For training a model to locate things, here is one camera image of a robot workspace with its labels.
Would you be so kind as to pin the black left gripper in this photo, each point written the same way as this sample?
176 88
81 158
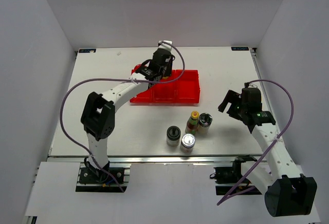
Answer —
168 72

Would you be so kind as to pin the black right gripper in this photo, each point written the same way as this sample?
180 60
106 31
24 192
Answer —
233 97

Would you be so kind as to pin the red lid sauce jar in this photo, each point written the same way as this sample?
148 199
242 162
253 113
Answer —
136 67

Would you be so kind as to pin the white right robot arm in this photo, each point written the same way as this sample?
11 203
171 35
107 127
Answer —
287 192

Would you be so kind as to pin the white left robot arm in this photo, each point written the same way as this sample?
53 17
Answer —
98 117

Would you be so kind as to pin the middle red plastic bin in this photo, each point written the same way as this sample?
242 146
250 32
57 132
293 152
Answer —
164 93

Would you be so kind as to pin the red plastic bin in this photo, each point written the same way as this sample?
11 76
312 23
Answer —
164 93
142 98
187 88

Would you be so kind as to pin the left red plastic bin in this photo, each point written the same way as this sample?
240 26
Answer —
142 98

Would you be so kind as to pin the right red plastic bin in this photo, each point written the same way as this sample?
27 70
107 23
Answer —
187 88

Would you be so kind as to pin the right blue corner label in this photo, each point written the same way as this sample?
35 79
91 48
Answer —
239 48

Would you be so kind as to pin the blue corner label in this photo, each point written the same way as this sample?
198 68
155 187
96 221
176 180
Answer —
239 48
88 50

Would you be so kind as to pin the yellow cap sauce bottle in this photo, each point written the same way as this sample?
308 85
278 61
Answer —
192 123

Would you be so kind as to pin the silver lid glass jar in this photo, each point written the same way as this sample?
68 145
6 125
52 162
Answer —
187 143

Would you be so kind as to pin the black lid spice jar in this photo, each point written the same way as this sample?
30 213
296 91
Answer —
173 136

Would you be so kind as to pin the left blue corner label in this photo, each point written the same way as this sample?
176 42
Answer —
88 50

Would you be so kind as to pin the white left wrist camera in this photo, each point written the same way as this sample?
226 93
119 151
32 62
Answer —
166 45

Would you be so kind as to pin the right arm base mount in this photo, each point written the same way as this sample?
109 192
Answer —
227 176

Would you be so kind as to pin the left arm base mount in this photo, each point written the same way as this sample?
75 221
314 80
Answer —
92 180

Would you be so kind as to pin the aluminium table front rail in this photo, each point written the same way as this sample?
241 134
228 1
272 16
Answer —
150 159

